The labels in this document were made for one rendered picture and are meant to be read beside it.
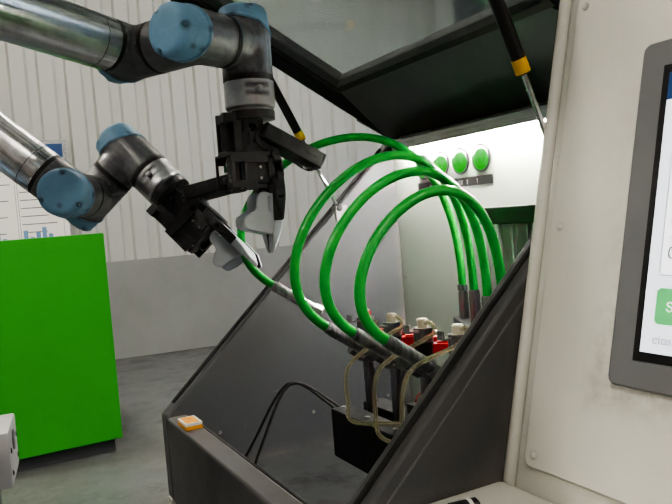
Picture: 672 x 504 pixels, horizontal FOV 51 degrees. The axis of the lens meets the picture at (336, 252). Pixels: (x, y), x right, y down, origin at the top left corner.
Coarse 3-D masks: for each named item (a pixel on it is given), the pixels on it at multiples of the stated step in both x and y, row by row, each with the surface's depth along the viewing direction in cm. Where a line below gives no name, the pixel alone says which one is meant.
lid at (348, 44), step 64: (192, 0) 136; (256, 0) 124; (320, 0) 116; (384, 0) 109; (448, 0) 102; (512, 0) 97; (320, 64) 139; (384, 64) 127; (448, 64) 116; (384, 128) 152
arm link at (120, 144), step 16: (112, 128) 122; (128, 128) 123; (96, 144) 123; (112, 144) 121; (128, 144) 121; (144, 144) 122; (112, 160) 121; (128, 160) 120; (144, 160) 120; (128, 176) 121
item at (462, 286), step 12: (312, 144) 118; (324, 144) 118; (384, 144) 119; (396, 144) 119; (432, 180) 120; (252, 192) 117; (444, 204) 121; (456, 228) 121; (456, 240) 121; (456, 252) 121; (252, 264) 118; (456, 264) 122; (264, 276) 118
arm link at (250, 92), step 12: (228, 84) 102; (240, 84) 101; (252, 84) 102; (264, 84) 102; (228, 96) 103; (240, 96) 101; (252, 96) 101; (264, 96) 102; (228, 108) 103; (240, 108) 102
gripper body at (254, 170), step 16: (224, 112) 101; (240, 112) 102; (256, 112) 102; (272, 112) 104; (224, 128) 103; (240, 128) 102; (256, 128) 104; (224, 144) 103; (240, 144) 102; (256, 144) 104; (224, 160) 104; (240, 160) 101; (256, 160) 102; (272, 160) 103; (240, 176) 102; (256, 176) 102; (272, 176) 103
